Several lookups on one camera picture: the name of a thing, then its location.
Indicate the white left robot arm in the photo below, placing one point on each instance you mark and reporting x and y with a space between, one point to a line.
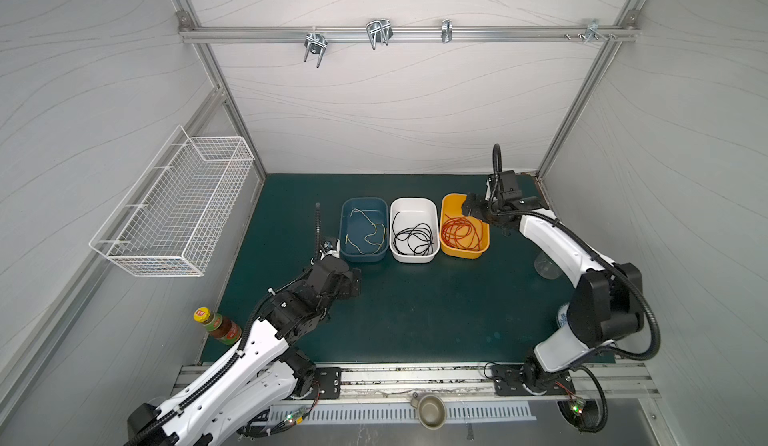
263 367

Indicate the white wire basket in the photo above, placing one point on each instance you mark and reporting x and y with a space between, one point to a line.
169 222

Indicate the blue patterned bowl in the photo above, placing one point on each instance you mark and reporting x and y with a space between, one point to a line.
562 315

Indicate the green lid glass jar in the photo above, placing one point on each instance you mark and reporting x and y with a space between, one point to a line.
546 267

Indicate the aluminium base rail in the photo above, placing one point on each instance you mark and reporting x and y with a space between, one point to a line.
479 380

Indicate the aluminium top rail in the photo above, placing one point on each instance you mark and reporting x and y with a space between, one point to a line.
443 33

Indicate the yellow plastic bin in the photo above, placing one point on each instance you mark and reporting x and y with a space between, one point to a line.
461 236

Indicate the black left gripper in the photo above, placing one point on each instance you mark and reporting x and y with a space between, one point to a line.
345 289

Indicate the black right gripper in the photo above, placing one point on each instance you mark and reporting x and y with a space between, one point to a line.
480 207

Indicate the blue plastic bin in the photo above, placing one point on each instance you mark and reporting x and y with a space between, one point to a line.
364 230

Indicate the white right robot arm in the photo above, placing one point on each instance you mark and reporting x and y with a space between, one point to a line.
604 307

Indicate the green table mat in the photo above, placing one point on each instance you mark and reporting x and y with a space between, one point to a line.
494 308

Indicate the grey round cup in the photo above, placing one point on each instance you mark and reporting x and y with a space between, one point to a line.
430 410

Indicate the white plastic bin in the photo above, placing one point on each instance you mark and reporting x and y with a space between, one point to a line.
414 230

